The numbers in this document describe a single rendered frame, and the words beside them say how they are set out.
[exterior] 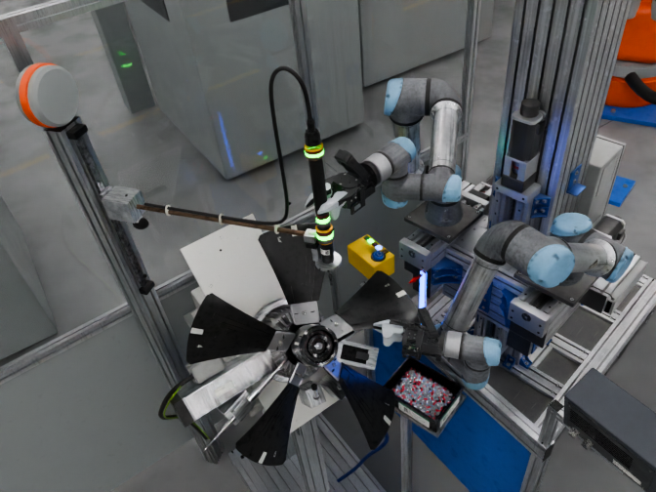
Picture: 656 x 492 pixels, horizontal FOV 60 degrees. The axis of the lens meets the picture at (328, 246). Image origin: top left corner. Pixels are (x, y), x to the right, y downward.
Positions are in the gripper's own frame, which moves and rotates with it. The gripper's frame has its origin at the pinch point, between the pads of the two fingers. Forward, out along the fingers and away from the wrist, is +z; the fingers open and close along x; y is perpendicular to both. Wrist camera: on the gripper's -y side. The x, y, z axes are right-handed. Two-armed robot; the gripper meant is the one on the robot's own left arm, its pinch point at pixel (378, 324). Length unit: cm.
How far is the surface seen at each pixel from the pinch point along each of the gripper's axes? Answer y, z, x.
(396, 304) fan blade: -9.8, -3.4, 1.8
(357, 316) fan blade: -0.9, 6.5, -1.1
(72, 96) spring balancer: -9, 80, -67
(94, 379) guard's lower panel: 21, 109, 41
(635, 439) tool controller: 23, -67, -8
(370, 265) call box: -33.8, 11.8, 14.5
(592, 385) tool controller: 11, -57, -8
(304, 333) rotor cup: 13.3, 17.6, -9.8
